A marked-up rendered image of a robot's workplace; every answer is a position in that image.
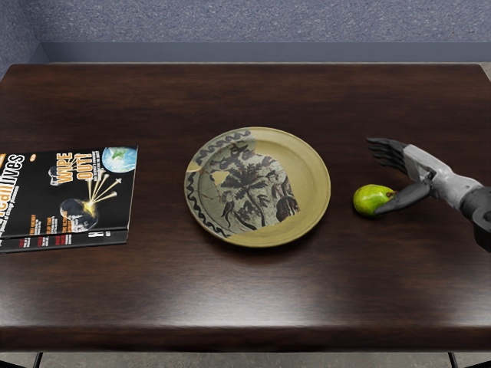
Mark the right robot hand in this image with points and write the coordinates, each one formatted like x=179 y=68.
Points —
x=441 y=176

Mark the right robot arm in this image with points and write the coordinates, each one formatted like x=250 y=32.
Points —
x=479 y=214

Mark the olive patterned ceramic plate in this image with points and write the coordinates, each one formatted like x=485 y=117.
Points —
x=264 y=188

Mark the green pear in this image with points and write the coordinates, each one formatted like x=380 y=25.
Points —
x=368 y=198

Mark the black cover magazine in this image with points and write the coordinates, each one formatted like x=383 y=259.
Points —
x=65 y=195

